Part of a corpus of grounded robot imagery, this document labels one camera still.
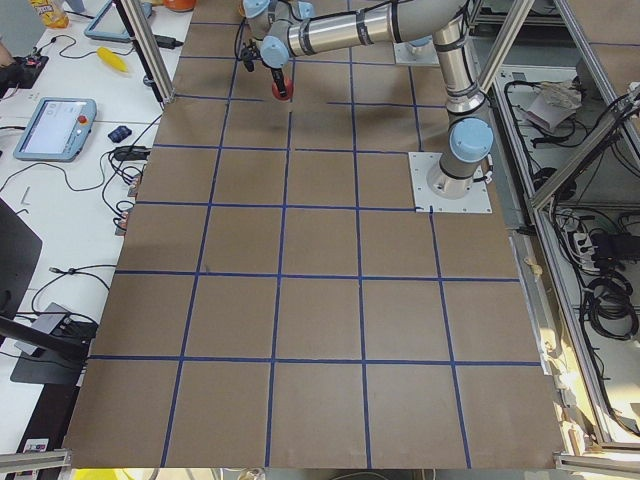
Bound yellow toy corn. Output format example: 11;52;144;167
96;47;129;74

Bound black monitor stand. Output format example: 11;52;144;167
1;203;97;385

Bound aluminium frame post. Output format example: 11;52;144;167
115;0;175;105

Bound dark blue pouch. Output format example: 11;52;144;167
108;125;132;143

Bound orange bucket with lid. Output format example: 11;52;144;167
163;0;196;13

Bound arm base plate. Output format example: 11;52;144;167
394;36;439;67
408;152;492;214

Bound black power adapter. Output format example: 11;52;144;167
154;34;184;50

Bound red apple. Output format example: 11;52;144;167
272;76;294;101

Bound aluminium side rack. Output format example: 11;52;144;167
470;1;639;479

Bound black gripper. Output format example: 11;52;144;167
239;40;289;99

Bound blue teach pendant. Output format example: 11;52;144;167
13;97;97;163
84;1;130;43

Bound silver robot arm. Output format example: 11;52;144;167
236;1;494;200

